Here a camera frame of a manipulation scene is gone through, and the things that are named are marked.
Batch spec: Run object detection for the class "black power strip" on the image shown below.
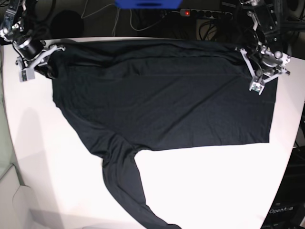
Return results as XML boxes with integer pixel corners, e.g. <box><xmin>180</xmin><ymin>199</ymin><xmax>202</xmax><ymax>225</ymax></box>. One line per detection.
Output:
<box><xmin>178</xmin><ymin>9</ymin><xmax>233</xmax><ymax>20</ymax></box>

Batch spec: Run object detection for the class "black round stool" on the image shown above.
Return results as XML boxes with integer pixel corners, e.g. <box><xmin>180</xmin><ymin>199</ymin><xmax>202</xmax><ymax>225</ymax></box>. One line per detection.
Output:
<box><xmin>50</xmin><ymin>10</ymin><xmax>84</xmax><ymax>39</ymax></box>

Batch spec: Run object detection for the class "white cable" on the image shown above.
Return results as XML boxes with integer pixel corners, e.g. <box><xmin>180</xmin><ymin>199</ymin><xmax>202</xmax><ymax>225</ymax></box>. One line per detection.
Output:
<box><xmin>81</xmin><ymin>0</ymin><xmax>167</xmax><ymax>31</ymax></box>

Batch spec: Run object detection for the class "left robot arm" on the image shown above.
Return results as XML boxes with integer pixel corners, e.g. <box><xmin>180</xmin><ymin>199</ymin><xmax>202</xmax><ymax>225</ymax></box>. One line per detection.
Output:
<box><xmin>236</xmin><ymin>0</ymin><xmax>291</xmax><ymax>94</ymax></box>

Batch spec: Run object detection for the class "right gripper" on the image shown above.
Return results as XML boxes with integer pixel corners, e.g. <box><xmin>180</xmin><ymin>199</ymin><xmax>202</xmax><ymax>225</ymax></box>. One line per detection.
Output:
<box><xmin>15</xmin><ymin>39</ymin><xmax>65</xmax><ymax>82</ymax></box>

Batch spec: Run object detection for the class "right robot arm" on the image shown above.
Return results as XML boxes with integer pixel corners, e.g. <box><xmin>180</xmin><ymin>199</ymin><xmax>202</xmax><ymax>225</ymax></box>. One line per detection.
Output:
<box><xmin>0</xmin><ymin>0</ymin><xmax>65</xmax><ymax>82</ymax></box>

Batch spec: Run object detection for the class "black OpenArm case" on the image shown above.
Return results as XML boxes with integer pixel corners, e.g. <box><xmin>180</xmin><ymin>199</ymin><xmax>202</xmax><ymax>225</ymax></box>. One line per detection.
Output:
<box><xmin>261</xmin><ymin>146</ymin><xmax>305</xmax><ymax>229</ymax></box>

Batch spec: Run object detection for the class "dark navy long-sleeve shirt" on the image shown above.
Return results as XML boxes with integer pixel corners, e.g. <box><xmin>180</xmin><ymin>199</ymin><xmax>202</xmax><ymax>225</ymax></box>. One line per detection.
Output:
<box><xmin>49</xmin><ymin>40</ymin><xmax>277</xmax><ymax>229</ymax></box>

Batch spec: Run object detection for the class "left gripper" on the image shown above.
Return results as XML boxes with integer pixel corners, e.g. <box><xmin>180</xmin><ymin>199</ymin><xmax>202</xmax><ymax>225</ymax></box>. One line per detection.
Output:
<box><xmin>235</xmin><ymin>46</ymin><xmax>291</xmax><ymax>94</ymax></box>

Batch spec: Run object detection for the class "blue plastic box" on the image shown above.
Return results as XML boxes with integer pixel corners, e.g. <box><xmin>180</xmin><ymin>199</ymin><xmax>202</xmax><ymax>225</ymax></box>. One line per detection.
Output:
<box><xmin>115</xmin><ymin>0</ymin><xmax>182</xmax><ymax>9</ymax></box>

